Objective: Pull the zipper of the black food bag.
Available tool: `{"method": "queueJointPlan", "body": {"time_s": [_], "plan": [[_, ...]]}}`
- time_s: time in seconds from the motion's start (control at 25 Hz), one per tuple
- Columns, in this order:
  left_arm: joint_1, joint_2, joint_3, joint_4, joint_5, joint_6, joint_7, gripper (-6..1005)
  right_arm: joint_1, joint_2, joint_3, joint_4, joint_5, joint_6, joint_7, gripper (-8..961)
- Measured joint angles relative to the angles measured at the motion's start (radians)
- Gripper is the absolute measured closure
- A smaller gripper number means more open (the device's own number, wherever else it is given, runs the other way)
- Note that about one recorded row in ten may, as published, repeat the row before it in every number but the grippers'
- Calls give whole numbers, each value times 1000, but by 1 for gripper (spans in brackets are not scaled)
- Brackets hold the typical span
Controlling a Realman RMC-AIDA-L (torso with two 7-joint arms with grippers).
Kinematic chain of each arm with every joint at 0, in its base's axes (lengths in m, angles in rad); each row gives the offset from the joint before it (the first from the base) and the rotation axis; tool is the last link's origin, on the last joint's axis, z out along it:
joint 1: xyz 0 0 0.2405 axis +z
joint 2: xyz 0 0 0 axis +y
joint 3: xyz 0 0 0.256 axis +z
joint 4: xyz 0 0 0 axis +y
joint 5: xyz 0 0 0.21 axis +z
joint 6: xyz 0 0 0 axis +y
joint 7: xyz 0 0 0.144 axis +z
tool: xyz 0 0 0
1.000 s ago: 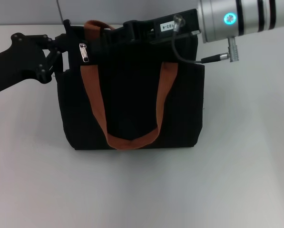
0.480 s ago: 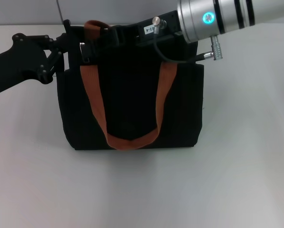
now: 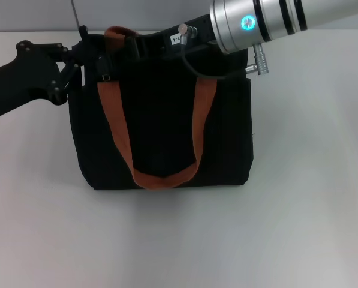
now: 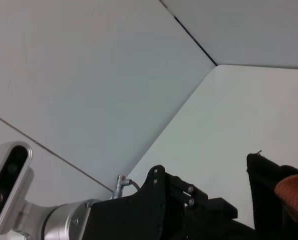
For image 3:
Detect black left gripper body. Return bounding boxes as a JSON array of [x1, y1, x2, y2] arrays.
[[0, 40, 70, 121]]

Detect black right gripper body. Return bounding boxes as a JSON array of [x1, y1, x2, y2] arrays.
[[141, 14, 221, 61]]

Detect black tote bag orange handles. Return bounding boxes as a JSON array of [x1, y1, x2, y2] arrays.
[[68, 25, 254, 191]]

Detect right gripper cable with plug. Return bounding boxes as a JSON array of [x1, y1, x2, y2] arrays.
[[178, 23, 227, 81]]

